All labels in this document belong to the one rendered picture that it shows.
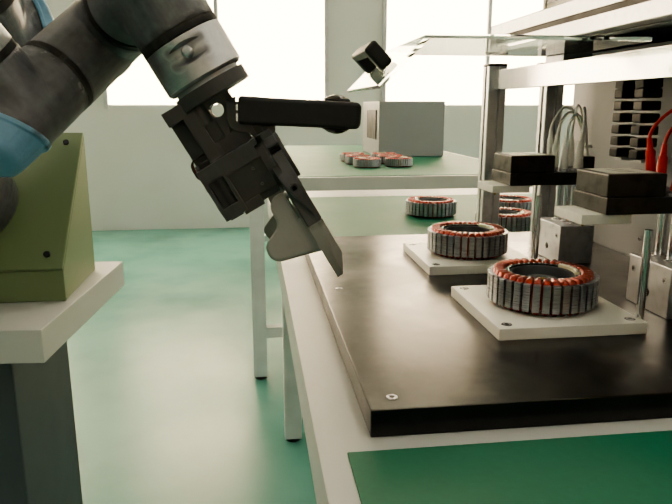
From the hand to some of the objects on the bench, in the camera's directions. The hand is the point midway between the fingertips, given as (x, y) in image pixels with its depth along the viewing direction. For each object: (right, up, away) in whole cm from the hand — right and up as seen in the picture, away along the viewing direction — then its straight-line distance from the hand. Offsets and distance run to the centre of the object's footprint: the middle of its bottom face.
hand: (336, 252), depth 64 cm
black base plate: (+22, -6, +17) cm, 28 cm away
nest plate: (+22, -6, +4) cm, 23 cm away
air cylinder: (+33, -1, +30) cm, 44 cm away
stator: (+22, -5, +4) cm, 23 cm away
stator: (+21, +8, +79) cm, 82 cm away
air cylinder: (+36, -6, +6) cm, 37 cm away
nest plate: (+19, -1, +28) cm, 34 cm away
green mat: (+35, +9, +82) cm, 89 cm away
